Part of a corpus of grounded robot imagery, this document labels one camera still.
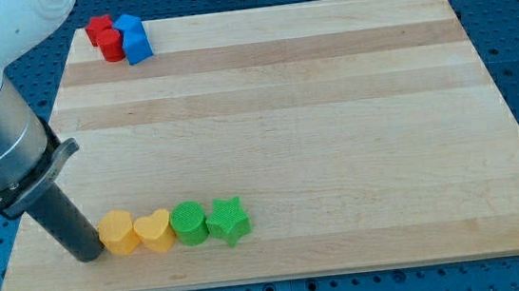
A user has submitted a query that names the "green cylinder block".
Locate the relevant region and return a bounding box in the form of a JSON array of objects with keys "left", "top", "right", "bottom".
[{"left": 170, "top": 201, "right": 209, "bottom": 246}]

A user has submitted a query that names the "blue cube block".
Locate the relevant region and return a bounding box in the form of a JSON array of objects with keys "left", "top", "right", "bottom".
[{"left": 112, "top": 14, "right": 144, "bottom": 33}]

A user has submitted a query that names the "light wooden board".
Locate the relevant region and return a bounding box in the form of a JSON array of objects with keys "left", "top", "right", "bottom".
[{"left": 0, "top": 0, "right": 519, "bottom": 291}]

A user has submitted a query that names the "blue angular block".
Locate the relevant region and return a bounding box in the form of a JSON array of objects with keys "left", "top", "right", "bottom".
[{"left": 122, "top": 30, "right": 153, "bottom": 66}]

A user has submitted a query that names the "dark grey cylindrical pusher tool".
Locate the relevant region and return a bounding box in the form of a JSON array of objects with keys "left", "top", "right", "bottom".
[{"left": 27, "top": 184, "right": 104, "bottom": 262}]

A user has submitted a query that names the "yellow heart block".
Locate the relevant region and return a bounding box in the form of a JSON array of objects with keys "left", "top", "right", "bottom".
[{"left": 133, "top": 209, "right": 177, "bottom": 253}]

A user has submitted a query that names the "red star block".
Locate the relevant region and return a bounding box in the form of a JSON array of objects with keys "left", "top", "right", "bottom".
[{"left": 85, "top": 14, "right": 113, "bottom": 47}]

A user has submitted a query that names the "red cylinder block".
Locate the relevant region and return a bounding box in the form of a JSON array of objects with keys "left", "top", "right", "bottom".
[{"left": 95, "top": 29, "right": 125, "bottom": 63}]

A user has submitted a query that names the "yellow hexagon block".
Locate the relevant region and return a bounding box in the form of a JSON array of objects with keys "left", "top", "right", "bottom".
[{"left": 97, "top": 210, "right": 141, "bottom": 256}]

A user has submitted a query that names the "green star block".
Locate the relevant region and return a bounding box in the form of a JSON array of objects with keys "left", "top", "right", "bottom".
[{"left": 205, "top": 196, "right": 253, "bottom": 246}]

